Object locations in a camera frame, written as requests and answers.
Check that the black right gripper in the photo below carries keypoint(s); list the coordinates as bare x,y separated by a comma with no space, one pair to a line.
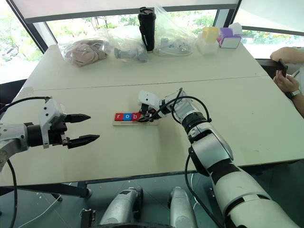
146,108

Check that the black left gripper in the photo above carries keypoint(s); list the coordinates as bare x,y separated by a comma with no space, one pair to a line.
57,136

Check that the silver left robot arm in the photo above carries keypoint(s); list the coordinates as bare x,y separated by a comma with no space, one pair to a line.
14,139

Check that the bystander's forearm with watch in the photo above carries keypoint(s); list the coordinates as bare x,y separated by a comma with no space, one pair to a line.
299,105

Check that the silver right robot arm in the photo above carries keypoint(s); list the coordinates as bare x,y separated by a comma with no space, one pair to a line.
213,147

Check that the bystander's bare elbow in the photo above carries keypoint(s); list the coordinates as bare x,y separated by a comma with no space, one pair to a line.
288,54

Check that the red letter b block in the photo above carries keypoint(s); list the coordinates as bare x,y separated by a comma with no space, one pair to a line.
135,116

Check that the wooden letter tray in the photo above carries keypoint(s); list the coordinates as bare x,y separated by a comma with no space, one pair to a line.
133,123

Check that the blue letter o block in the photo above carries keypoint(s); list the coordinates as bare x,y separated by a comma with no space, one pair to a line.
127,117

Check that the red letter r block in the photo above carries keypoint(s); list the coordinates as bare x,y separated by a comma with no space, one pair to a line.
119,117

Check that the silver left robot leg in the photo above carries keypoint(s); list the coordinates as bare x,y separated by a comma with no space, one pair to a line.
122,206

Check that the silver robot leg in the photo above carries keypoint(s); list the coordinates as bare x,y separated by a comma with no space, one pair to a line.
181,206
122,206

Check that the silver right robot leg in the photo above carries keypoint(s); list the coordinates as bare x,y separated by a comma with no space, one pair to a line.
181,206

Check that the bystander's hand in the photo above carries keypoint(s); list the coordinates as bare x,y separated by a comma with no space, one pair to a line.
286,84

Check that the plastic bag with grey toy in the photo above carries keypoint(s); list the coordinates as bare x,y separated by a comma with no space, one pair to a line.
129,45

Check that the plastic bag with pink cloth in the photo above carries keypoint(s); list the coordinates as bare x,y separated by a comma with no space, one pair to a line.
82,53

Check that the clear bag with white parts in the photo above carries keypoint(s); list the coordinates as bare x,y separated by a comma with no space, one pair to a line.
174,38

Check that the black travel tumbler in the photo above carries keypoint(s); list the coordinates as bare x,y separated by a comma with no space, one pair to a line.
147,28

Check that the clear plastic container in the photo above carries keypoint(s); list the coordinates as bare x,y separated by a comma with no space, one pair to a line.
206,47

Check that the yellow plastic cup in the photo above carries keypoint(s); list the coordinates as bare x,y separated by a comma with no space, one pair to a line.
210,34

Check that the purple tissue box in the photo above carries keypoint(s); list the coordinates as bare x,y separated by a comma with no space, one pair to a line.
229,39

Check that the black smartphone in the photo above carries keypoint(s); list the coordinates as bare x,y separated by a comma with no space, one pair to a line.
282,67

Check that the silver wristwatch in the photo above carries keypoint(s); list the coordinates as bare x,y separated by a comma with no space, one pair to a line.
296,92

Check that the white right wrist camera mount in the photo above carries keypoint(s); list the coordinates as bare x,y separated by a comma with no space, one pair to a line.
148,97

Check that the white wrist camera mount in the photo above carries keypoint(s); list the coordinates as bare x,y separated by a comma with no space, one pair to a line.
51,108
148,97

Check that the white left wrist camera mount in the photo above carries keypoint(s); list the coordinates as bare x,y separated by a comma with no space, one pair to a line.
51,108

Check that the black table frame bar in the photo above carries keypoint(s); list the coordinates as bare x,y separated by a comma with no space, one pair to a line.
52,189

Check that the black bracket near robot legs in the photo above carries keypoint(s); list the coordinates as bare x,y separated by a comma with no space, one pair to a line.
88,217

